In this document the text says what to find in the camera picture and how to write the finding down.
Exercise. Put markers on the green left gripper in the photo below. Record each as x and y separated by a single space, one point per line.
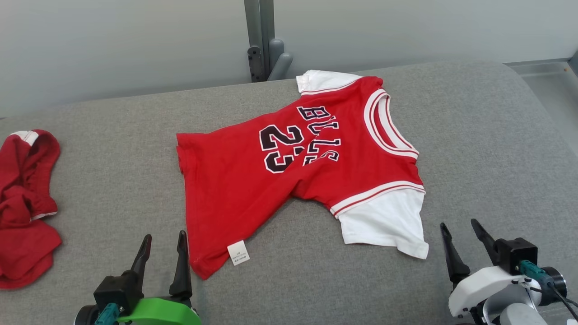
162 313

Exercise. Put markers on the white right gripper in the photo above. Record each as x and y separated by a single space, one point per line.
478 286

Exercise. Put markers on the red Bulls 23 jersey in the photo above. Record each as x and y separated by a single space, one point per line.
235 194

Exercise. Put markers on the red shorts with white stripe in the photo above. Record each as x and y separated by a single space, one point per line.
25 216

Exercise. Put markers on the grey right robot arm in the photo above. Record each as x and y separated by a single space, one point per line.
521 316

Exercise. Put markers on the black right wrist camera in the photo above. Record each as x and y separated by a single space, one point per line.
515 253

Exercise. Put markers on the grey metal floor frame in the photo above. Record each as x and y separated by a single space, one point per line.
542 65

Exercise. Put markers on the black hinge bracket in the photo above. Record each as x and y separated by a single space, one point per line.
255 63

